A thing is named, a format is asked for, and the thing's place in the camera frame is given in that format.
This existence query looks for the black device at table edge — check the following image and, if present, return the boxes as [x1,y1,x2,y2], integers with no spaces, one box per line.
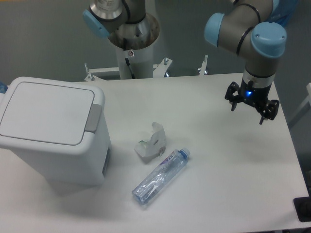
[293,197,311,222]

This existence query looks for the blue object at left edge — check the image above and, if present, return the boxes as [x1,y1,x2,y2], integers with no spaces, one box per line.
[0,82,8,94]

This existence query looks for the clear crushed water bottle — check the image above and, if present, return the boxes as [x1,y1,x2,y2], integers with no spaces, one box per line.
[132,148,190,205]

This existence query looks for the white trash can lid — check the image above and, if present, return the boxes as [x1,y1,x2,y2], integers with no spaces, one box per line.
[0,82,95,146]

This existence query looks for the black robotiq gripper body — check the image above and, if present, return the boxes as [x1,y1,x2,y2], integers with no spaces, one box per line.
[238,80,271,110]

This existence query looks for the white plastic trash can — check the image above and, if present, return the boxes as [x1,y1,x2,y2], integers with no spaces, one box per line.
[0,77,111,185]

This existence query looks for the crumpled white plastic packaging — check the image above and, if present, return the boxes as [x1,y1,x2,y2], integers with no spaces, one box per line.
[134,122,167,164]

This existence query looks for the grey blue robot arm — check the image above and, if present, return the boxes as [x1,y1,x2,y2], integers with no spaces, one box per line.
[83,0,287,121]

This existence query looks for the blue plastic bag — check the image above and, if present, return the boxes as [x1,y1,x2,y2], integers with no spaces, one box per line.
[267,0,298,27]

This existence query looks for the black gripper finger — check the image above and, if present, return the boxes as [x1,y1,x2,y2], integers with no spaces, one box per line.
[255,100,280,125]
[225,82,243,111]

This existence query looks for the black cable on pedestal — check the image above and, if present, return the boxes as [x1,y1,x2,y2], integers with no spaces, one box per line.
[122,37,136,80]

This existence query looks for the white frame at right edge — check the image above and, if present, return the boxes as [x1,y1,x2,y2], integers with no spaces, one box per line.
[288,83,311,130]

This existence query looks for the white metal base frame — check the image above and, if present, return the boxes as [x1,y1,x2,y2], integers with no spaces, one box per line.
[84,54,208,82]

